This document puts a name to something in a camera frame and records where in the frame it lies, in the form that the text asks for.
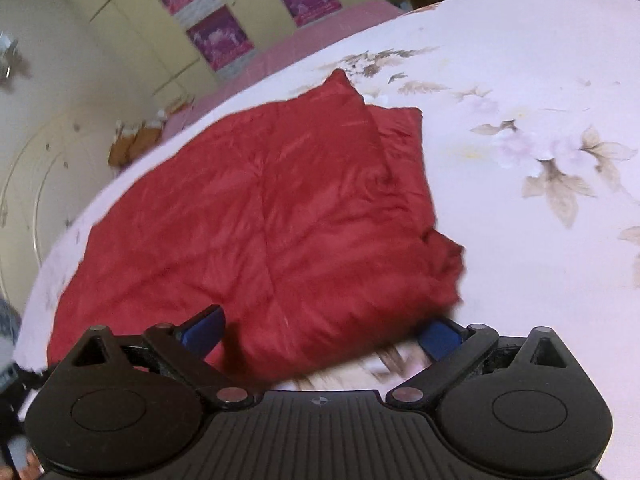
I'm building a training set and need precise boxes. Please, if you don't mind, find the cream round headboard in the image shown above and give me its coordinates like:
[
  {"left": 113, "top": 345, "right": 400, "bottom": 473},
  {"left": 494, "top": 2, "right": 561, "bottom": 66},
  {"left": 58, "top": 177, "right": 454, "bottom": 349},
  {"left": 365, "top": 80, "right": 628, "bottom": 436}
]
[{"left": 0, "top": 107, "right": 131, "bottom": 281}]

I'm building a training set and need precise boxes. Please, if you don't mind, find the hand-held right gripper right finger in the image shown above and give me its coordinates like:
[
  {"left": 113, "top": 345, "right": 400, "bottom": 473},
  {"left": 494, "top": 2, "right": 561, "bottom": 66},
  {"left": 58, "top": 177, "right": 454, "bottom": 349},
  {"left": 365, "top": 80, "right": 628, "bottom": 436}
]
[{"left": 385, "top": 317, "right": 589, "bottom": 409}]

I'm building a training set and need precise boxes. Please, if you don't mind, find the floral white bedsheet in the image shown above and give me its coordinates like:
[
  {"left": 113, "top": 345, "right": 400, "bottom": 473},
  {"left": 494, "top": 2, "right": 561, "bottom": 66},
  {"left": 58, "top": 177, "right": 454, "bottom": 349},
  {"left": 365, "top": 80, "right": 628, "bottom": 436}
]
[{"left": 12, "top": 0, "right": 640, "bottom": 480}]

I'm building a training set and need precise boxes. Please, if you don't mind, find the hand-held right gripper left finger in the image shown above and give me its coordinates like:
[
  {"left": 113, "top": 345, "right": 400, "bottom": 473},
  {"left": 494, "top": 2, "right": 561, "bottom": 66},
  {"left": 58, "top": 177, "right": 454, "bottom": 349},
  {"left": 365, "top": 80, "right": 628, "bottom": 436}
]
[{"left": 42, "top": 305, "right": 256, "bottom": 409}]

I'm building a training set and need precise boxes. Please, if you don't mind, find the cream wardrobe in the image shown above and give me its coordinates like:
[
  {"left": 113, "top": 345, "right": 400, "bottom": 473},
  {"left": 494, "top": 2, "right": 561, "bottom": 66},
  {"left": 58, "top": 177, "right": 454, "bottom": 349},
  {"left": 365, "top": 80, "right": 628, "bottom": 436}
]
[{"left": 65, "top": 0, "right": 386, "bottom": 98}]

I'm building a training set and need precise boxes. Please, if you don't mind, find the red puffer jacket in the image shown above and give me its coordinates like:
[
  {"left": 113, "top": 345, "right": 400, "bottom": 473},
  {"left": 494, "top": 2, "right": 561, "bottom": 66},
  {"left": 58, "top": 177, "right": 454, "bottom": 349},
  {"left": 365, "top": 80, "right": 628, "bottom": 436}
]
[{"left": 46, "top": 67, "right": 467, "bottom": 383}]

